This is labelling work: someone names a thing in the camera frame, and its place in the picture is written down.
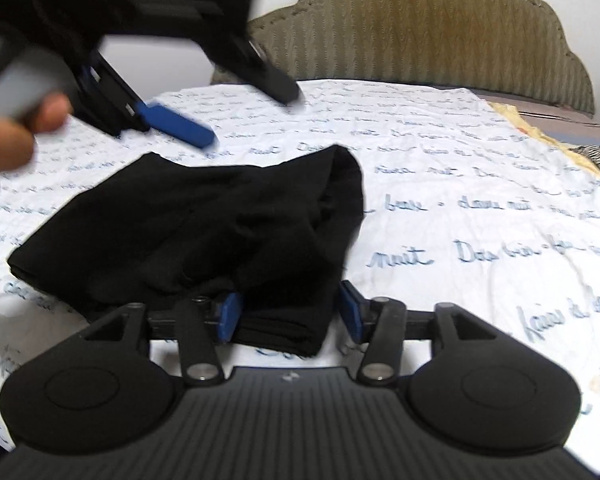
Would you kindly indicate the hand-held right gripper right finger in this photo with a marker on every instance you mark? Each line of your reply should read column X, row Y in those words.
column 351, row 311

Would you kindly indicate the grey mattress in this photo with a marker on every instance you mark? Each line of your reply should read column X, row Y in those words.
column 530, row 105

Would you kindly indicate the white script-printed bedsheet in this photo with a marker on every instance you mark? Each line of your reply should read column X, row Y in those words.
column 455, row 220

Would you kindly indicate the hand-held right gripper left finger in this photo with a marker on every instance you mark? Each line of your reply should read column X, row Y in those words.
column 228, row 316

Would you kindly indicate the yellow blanket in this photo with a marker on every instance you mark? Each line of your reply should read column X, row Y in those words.
column 540, row 132

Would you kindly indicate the person's left hand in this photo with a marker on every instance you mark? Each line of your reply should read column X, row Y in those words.
column 10, row 150

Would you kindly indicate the olive padded headboard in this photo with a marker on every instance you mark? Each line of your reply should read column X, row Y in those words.
column 420, row 30

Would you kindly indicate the black pants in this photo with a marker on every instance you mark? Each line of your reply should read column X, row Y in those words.
column 205, row 230

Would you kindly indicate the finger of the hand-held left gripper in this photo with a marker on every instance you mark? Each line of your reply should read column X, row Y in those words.
column 265, row 75
column 175, row 122

